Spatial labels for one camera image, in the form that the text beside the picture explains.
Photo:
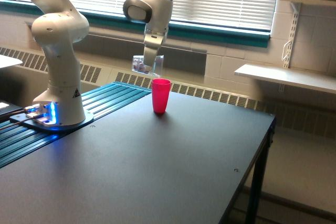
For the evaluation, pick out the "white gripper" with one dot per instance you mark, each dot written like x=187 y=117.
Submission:
x=152 y=41

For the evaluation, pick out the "clear plastic cup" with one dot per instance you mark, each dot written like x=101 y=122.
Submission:
x=155 y=70

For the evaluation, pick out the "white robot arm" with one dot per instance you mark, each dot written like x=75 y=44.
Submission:
x=56 y=31

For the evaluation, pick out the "red plastic cup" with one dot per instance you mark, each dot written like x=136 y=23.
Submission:
x=160 y=94

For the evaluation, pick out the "baseboard radiator heater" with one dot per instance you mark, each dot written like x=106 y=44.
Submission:
x=289 y=116

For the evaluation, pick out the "white table at left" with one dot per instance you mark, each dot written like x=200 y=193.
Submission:
x=6 y=61

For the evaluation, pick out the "black table leg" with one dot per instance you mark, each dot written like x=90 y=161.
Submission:
x=258 y=176

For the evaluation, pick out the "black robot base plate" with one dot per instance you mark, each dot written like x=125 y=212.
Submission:
x=33 y=124

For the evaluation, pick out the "upper white wall shelf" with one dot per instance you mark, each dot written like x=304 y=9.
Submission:
x=314 y=2

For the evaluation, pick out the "white wall shelf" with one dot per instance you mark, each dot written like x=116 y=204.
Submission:
x=291 y=77
x=314 y=2

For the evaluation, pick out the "white shelf rail bracket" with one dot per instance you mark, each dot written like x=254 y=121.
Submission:
x=288 y=46

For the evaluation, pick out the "lower white wall shelf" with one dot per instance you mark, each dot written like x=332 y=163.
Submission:
x=291 y=77

